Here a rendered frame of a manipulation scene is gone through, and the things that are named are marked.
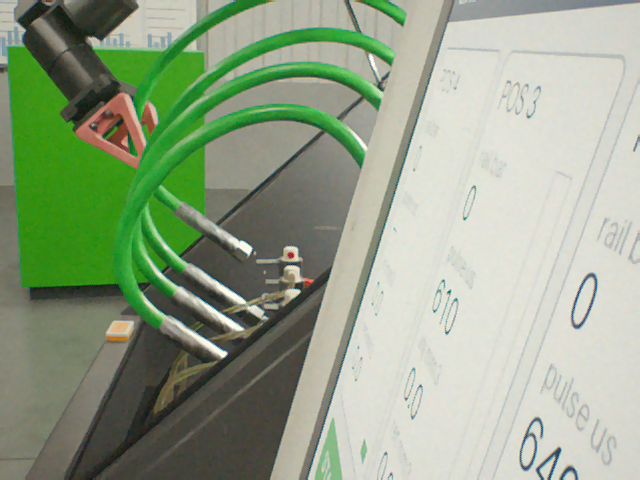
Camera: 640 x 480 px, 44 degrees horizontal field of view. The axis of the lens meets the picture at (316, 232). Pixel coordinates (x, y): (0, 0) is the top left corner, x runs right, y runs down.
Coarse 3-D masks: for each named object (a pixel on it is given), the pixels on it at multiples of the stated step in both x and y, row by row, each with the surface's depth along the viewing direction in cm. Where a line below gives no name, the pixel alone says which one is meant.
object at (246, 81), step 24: (264, 72) 69; (288, 72) 69; (312, 72) 69; (336, 72) 69; (216, 96) 69; (192, 120) 70; (168, 144) 70; (144, 168) 71; (144, 264) 73; (168, 288) 73; (192, 312) 74; (216, 312) 74
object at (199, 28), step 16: (240, 0) 83; (256, 0) 83; (272, 0) 83; (352, 0) 84; (368, 0) 83; (384, 0) 84; (208, 16) 83; (224, 16) 83; (400, 16) 84; (192, 32) 83; (176, 48) 84; (160, 64) 84; (144, 80) 85; (144, 96) 85; (128, 128) 86; (128, 144) 86; (160, 192) 87; (176, 208) 88
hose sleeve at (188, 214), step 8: (184, 208) 88; (192, 208) 88; (176, 216) 88; (184, 216) 88; (192, 216) 88; (200, 216) 88; (192, 224) 88; (200, 224) 88; (208, 224) 88; (200, 232) 89; (208, 232) 88; (216, 232) 89; (224, 232) 89; (216, 240) 89; (224, 240) 89; (232, 240) 89; (224, 248) 89; (232, 248) 89
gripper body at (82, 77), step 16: (80, 48) 86; (64, 64) 85; (80, 64) 85; (96, 64) 86; (64, 80) 85; (80, 80) 85; (96, 80) 82; (112, 80) 84; (64, 96) 87; (80, 96) 82; (96, 96) 84; (64, 112) 83; (80, 112) 84
